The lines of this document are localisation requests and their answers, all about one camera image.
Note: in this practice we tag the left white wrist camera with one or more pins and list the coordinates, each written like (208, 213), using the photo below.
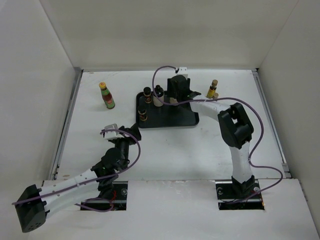
(110, 132)

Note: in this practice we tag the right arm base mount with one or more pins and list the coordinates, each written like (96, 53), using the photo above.
(228, 199)

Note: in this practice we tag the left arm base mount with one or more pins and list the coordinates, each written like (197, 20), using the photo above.
(113, 200)

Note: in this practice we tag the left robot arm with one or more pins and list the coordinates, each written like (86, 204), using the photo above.
(36, 204)

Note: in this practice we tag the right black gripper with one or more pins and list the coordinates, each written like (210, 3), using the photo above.
(171, 91)

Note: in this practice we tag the black plastic tray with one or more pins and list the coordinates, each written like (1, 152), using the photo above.
(165, 116)

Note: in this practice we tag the front yellow label bottle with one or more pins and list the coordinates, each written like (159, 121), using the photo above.
(215, 95)

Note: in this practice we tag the small spice jar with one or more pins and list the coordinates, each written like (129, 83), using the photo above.
(142, 112)
(147, 95)

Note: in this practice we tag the red chili sauce bottle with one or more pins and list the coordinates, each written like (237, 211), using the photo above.
(106, 96)

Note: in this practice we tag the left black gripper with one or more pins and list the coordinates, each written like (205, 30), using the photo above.
(132, 130)

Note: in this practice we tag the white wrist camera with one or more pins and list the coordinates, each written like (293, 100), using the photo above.
(110, 132)
(182, 71)

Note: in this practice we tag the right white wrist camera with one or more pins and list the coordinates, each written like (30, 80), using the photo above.
(182, 71)

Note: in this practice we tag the rear yellow label bottle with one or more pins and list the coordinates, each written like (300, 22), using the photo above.
(212, 89)

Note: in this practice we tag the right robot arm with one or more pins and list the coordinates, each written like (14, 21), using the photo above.
(235, 127)

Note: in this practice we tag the yellow label bottle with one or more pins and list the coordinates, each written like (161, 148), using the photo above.
(215, 95)
(212, 89)

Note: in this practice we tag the white powder shaker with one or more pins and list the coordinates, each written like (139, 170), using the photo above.
(173, 100)
(158, 96)

